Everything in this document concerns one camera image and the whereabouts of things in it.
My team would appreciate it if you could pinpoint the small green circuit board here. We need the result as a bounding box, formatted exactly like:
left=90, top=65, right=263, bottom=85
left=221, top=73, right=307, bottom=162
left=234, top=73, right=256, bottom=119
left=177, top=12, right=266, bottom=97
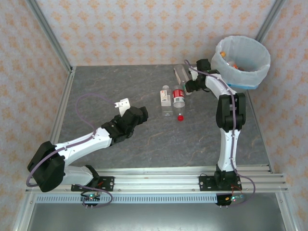
left=80, top=192, right=101, bottom=202
left=216, top=193, right=246, bottom=206

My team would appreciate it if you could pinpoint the translucent round waste bin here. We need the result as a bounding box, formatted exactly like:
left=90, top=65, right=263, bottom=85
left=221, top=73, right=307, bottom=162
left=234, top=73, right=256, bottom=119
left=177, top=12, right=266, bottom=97
left=226, top=80, right=261, bottom=90

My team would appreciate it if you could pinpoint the white label clear plastic bottle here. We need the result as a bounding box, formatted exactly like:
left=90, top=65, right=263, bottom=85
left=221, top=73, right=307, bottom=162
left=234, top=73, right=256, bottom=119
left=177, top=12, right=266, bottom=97
left=159, top=85, right=174, bottom=118

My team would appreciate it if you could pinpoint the aluminium side frame bar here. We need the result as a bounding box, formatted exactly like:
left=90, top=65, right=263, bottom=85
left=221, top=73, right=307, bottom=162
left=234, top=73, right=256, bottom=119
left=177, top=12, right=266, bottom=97
left=245, top=96, right=296, bottom=231
left=49, top=66, right=77, bottom=145

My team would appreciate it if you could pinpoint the aluminium frame post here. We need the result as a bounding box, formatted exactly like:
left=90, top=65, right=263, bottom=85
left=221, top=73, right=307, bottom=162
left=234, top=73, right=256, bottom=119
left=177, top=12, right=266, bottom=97
left=255, top=0, right=287, bottom=42
left=25, top=0, right=74, bottom=73

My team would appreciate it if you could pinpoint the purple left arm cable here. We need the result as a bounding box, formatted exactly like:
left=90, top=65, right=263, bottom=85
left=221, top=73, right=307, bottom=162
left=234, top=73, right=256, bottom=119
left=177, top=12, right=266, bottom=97
left=26, top=93, right=116, bottom=209

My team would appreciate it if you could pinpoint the grey slotted cable duct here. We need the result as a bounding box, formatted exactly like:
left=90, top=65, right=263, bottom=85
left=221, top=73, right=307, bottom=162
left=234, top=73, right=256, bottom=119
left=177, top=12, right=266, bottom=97
left=36, top=194, right=218, bottom=204

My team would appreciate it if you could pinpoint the grey metal sheet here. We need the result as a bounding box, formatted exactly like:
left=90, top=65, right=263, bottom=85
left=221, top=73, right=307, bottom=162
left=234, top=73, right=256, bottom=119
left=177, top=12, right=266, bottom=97
left=26, top=203, right=289, bottom=231

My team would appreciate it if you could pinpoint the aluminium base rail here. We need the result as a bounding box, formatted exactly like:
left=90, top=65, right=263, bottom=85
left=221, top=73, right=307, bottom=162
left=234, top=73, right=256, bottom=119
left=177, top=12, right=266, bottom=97
left=25, top=165, right=289, bottom=193

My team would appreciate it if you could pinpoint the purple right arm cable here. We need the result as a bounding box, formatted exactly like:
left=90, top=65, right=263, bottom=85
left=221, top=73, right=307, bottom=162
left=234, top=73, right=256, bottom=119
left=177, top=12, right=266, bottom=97
left=184, top=59, right=256, bottom=209

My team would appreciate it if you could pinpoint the red label red cap bottle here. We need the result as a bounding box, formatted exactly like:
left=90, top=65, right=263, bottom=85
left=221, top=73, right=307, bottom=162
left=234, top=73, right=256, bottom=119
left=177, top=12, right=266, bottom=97
left=172, top=85, right=186, bottom=122

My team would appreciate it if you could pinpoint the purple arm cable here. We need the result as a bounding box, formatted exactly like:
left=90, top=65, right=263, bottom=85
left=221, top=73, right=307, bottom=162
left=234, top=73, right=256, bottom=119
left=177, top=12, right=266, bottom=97
left=184, top=59, right=256, bottom=209
left=26, top=93, right=116, bottom=209

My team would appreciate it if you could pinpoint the white lined waste bin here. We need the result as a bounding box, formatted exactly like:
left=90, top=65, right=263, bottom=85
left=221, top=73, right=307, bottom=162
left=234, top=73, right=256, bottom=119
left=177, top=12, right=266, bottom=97
left=211, top=35, right=271, bottom=87

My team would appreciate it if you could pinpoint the clear green cap plastic bottle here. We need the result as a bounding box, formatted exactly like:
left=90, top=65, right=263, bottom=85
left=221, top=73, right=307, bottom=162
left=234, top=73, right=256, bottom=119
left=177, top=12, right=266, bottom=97
left=173, top=64, right=192, bottom=96

